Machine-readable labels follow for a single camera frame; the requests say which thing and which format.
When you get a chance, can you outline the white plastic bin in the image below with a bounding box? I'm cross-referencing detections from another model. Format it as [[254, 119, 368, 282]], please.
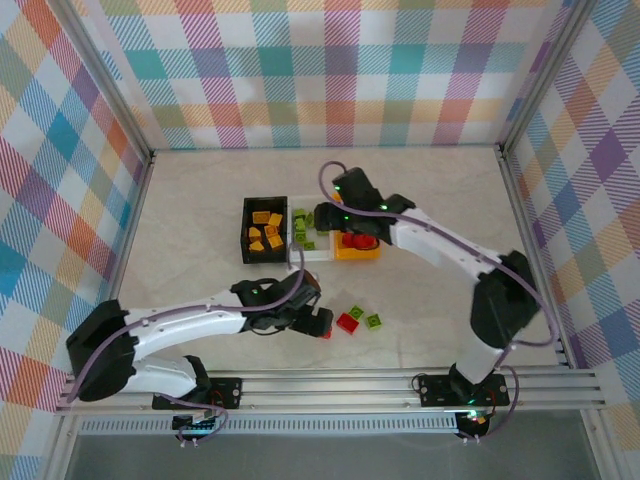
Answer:
[[288, 195, 336, 262]]

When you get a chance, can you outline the perforated metal cable tray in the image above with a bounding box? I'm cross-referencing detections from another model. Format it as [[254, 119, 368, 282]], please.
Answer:
[[79, 417, 461, 435]]

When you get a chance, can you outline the black plastic bin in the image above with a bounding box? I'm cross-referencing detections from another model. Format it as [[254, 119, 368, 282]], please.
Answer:
[[240, 195, 291, 265]]

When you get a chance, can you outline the aluminium frame corner post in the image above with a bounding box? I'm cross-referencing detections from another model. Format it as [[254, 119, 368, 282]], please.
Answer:
[[57, 0, 154, 169], [497, 0, 599, 151]]

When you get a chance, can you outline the aluminium frame side rail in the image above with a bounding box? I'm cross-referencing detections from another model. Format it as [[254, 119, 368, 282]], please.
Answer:
[[497, 144, 571, 369], [102, 149, 156, 306]]

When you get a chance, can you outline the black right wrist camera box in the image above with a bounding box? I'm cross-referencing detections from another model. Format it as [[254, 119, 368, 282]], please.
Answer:
[[331, 167, 382, 207]]

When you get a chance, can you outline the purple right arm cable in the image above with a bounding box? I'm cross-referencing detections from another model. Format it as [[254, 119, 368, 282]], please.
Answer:
[[318, 160, 559, 444]]

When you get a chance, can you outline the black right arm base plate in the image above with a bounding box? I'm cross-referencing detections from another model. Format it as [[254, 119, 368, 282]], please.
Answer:
[[417, 373, 511, 407]]

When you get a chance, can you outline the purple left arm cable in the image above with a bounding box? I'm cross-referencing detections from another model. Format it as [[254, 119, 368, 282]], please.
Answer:
[[64, 243, 307, 447]]

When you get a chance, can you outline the orange plastic bin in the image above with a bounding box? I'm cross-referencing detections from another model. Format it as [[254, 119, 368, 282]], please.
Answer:
[[332, 228, 382, 262]]

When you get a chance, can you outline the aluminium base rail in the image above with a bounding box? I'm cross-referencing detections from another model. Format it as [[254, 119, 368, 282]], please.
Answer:
[[54, 367, 601, 417]]

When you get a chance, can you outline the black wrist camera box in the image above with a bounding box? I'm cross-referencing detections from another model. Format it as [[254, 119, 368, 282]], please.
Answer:
[[292, 271, 323, 304], [331, 167, 382, 207]]

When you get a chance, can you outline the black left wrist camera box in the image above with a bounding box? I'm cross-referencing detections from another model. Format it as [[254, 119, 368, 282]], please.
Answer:
[[292, 271, 323, 304]]

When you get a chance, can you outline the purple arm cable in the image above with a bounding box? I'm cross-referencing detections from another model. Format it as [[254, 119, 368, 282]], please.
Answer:
[[318, 160, 559, 444], [64, 243, 307, 447]]

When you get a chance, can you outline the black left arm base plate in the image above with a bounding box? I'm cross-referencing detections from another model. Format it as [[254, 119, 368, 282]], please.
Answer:
[[208, 377, 244, 409]]

